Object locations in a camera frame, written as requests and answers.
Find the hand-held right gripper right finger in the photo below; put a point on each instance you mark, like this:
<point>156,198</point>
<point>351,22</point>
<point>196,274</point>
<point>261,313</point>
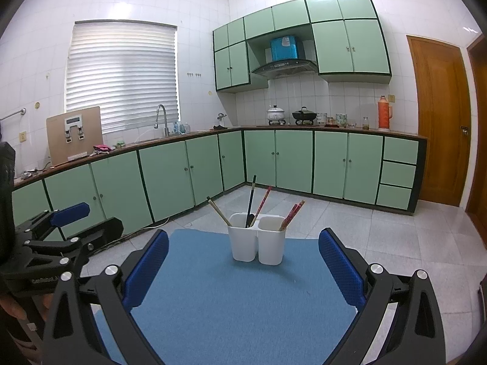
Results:
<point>340,270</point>

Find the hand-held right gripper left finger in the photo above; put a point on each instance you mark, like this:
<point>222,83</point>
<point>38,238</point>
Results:
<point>146,270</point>

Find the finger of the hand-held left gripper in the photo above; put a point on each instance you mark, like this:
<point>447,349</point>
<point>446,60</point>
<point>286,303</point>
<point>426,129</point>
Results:
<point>106,232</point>
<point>70,212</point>

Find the white double utensil holder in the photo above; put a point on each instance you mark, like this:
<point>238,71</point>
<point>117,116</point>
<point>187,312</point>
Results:
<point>243,243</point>

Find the black spoon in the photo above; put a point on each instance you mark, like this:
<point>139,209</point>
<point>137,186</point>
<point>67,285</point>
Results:
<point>252,221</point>

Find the dark blue chopstick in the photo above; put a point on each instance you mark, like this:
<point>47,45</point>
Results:
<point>252,194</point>
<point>250,207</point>

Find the person's left hand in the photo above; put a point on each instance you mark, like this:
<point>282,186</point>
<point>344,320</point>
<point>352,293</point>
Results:
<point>9,308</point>

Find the pink cloth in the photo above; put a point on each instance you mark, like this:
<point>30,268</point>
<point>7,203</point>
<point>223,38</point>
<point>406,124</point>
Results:
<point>102,148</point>

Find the wooden board with clamps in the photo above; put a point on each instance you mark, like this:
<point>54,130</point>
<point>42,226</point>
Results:
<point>57,140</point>

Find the blue table mat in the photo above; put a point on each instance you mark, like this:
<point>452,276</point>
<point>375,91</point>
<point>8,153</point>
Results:
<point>228,304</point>

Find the green lower kitchen cabinets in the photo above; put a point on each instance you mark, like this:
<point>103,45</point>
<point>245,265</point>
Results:
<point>293,159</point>

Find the metal kitchen faucet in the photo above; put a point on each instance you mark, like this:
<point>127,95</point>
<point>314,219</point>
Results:
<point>166,127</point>

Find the plastic bottles by faucet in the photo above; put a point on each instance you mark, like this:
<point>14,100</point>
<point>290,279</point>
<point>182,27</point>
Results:
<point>182,128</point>

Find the white window blind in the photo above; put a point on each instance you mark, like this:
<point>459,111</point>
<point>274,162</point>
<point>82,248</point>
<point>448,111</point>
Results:
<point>121,76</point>

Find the small glass jar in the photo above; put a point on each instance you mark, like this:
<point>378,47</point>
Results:
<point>366,123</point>

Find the patterned ceramic jar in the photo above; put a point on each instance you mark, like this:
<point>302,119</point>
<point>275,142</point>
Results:
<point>341,119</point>

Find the stacked bowls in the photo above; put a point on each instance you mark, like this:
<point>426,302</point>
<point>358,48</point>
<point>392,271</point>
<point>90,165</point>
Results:
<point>322,118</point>

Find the black wok with lid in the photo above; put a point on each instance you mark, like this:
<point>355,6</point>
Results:
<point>304,115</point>

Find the orange thermos flask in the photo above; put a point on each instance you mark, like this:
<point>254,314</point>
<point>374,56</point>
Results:
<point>385,116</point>

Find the white cooking pot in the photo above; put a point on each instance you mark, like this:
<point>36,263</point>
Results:
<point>276,114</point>

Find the black range hood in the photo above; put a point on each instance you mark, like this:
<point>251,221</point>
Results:
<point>285,68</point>

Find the blue hood chimney cover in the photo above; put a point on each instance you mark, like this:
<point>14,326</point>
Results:
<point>283,47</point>

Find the metal wall rail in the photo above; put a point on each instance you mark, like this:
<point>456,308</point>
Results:
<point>15,114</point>

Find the green upper wall cabinets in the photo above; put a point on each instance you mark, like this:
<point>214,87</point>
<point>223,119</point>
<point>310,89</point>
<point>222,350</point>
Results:
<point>354,45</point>

